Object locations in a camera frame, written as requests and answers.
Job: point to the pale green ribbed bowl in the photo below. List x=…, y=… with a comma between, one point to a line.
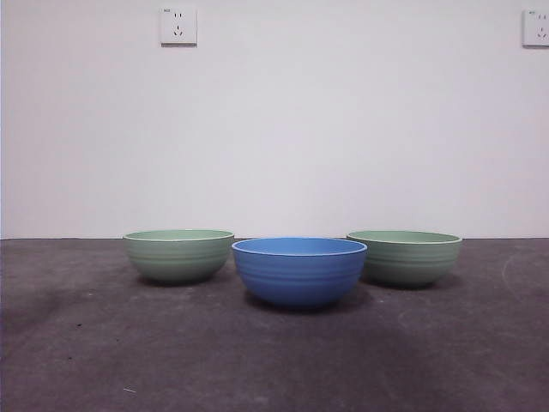
x=178, y=262
x=405, y=264

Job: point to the blue ribbed bowl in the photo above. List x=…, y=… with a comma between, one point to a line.
x=298, y=279

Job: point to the white wall socket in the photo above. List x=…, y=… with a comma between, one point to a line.
x=179, y=26
x=537, y=28

